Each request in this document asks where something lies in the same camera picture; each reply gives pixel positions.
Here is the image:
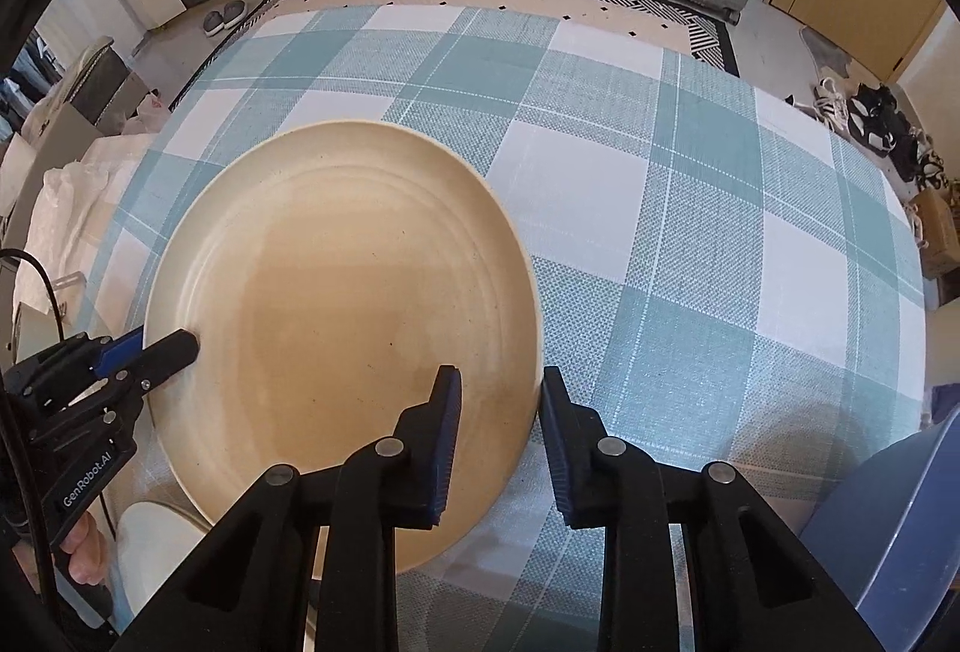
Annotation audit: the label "large cream plate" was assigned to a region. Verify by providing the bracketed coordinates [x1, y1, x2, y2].
[145, 119, 544, 571]

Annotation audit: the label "left hand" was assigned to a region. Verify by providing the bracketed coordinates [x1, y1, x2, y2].
[60, 512, 109, 585]

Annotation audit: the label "grey slippers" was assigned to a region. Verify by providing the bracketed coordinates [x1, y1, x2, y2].
[202, 0, 247, 38]

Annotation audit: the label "small brown box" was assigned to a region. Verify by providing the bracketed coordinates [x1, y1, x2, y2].
[911, 189, 960, 278]

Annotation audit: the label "black cable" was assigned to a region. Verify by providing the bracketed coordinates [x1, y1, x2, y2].
[0, 247, 77, 623]

